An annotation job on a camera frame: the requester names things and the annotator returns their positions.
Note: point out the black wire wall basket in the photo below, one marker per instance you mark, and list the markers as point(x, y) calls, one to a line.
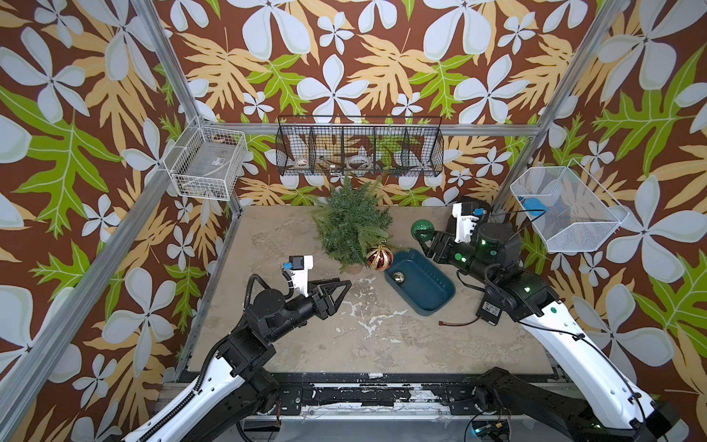
point(338, 145)

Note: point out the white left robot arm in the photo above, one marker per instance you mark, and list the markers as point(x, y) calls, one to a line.
point(233, 384)

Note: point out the small gold ball ornament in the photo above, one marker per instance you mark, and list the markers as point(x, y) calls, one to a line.
point(398, 278)

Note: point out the green glitter ball ornament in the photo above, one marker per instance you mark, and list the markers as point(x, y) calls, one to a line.
point(421, 224)

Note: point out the white wire square basket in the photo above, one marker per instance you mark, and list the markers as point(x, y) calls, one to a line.
point(205, 161)

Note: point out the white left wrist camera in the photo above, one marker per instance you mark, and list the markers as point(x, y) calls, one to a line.
point(296, 274)

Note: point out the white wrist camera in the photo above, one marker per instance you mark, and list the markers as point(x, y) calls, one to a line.
point(296, 274)
point(467, 216)

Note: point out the red gold striped ornament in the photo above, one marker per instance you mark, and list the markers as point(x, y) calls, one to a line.
point(379, 258)

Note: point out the teal plastic tray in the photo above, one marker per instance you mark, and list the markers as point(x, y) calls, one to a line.
point(426, 288)

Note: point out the blue object in basket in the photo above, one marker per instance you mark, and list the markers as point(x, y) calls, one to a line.
point(533, 207)

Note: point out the right aluminium frame post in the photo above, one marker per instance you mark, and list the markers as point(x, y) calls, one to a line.
point(587, 48)

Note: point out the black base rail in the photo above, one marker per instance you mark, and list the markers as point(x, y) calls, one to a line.
point(386, 396)

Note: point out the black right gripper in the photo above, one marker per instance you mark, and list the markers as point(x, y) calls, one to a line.
point(443, 238)

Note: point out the small green christmas tree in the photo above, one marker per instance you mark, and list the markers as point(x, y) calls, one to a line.
point(351, 222)

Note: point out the white mesh angled basket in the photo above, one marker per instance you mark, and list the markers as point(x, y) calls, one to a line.
point(582, 213)

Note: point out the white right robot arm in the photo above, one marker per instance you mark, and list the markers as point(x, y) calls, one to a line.
point(612, 407)

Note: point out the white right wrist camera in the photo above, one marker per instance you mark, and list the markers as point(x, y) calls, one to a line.
point(467, 216)

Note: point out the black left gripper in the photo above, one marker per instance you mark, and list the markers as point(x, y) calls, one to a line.
point(323, 288)

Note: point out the aluminium corner frame post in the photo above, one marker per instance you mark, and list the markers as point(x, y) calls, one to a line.
point(167, 57)

